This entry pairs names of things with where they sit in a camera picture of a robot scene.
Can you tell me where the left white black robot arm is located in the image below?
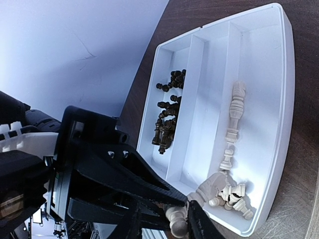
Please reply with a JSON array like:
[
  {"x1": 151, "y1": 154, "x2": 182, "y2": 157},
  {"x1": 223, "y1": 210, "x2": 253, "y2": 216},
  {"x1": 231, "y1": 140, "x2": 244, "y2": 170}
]
[{"x1": 0, "y1": 93, "x2": 187, "y2": 239}]

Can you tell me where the pile of dark chess pieces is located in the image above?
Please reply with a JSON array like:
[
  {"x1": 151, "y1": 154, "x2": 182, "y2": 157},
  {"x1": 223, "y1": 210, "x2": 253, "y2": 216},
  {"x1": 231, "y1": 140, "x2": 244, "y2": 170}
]
[{"x1": 152, "y1": 69, "x2": 186, "y2": 155}]

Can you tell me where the white plastic compartment tray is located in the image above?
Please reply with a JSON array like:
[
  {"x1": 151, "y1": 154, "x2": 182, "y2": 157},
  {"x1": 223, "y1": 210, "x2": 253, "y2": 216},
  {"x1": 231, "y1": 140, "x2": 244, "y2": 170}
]
[{"x1": 137, "y1": 3, "x2": 295, "y2": 237}]

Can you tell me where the light chess piece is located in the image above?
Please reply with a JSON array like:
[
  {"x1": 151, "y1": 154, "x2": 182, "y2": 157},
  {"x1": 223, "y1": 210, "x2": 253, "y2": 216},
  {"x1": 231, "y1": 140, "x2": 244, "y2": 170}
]
[{"x1": 164, "y1": 206, "x2": 188, "y2": 238}]

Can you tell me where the pile of light chess pieces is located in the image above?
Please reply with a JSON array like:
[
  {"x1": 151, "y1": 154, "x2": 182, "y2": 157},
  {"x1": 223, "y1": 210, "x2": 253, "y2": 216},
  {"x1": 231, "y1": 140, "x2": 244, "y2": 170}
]
[{"x1": 187, "y1": 81, "x2": 254, "y2": 220}]

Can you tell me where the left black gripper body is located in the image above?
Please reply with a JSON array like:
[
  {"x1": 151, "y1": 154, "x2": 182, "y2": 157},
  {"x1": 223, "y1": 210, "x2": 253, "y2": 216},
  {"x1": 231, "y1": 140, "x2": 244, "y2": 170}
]
[{"x1": 47, "y1": 106, "x2": 140, "y2": 224}]

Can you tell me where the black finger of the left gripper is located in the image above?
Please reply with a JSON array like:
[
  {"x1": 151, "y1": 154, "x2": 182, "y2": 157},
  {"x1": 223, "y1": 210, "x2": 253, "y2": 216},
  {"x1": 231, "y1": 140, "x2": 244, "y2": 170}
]
[
  {"x1": 67, "y1": 198, "x2": 169, "y2": 239},
  {"x1": 74, "y1": 146, "x2": 187, "y2": 207}
]

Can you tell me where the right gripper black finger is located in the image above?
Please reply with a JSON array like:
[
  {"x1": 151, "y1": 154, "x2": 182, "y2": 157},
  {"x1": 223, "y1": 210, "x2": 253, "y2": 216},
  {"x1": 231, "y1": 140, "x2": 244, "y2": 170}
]
[{"x1": 187, "y1": 200, "x2": 224, "y2": 239}]

